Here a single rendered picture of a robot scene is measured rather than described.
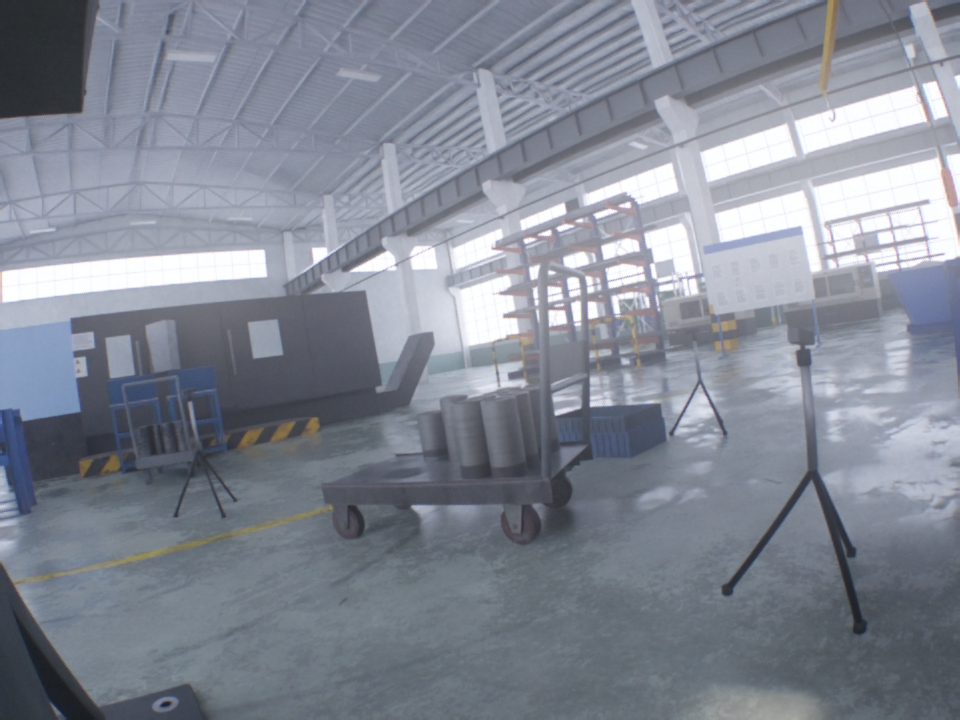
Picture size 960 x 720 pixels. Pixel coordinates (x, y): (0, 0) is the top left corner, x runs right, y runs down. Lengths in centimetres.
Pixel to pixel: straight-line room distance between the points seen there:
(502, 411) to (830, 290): 1384
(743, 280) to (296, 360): 728
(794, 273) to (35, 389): 1118
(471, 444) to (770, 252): 782
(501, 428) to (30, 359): 685
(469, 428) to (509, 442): 17
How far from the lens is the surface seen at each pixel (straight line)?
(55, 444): 776
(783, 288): 916
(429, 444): 237
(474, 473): 191
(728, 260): 937
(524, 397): 190
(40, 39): 69
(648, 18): 1380
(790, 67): 1247
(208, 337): 789
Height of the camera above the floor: 69
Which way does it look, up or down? level
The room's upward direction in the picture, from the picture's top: 9 degrees counter-clockwise
